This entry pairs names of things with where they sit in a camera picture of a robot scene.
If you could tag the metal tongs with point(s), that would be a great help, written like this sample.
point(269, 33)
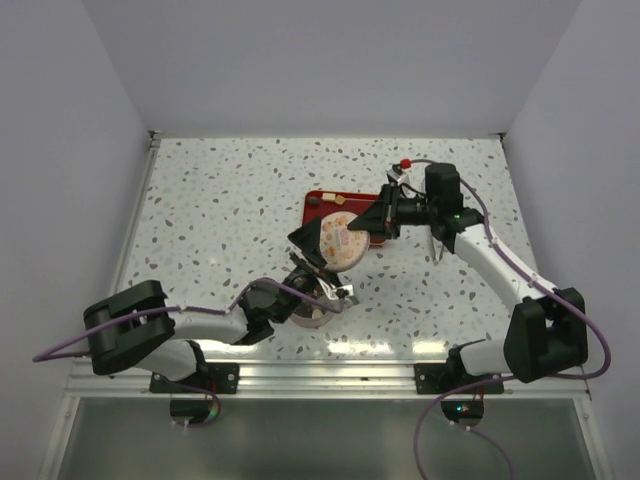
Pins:
point(436, 250)

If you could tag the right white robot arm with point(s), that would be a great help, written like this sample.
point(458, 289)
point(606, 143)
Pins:
point(546, 334)

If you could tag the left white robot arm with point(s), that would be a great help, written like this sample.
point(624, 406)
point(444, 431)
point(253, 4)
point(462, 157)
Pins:
point(136, 329)

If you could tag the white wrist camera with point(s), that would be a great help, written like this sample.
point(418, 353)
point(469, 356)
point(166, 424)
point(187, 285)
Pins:
point(398, 173)
point(339, 292)

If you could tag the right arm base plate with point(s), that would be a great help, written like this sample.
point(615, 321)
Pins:
point(436, 378)

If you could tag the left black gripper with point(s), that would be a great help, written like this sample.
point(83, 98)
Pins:
point(307, 239)

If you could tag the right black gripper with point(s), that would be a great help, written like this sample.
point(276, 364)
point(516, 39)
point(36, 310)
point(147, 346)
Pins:
point(374, 219)

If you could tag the aluminium mounting rail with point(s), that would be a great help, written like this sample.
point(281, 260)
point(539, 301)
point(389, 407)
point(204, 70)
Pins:
point(351, 379)

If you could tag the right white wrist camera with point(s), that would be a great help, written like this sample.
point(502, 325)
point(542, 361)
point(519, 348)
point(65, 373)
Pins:
point(398, 173)

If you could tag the round silver tin lid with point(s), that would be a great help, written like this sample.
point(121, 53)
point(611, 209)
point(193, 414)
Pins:
point(340, 247)

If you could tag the round silver tin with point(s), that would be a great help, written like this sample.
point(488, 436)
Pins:
point(302, 315)

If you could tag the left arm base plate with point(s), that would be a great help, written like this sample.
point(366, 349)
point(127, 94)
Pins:
point(216, 378)

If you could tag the red rectangular tray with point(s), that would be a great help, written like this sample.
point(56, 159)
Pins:
point(354, 202)

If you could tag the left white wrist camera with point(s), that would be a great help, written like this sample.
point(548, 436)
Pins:
point(339, 292)

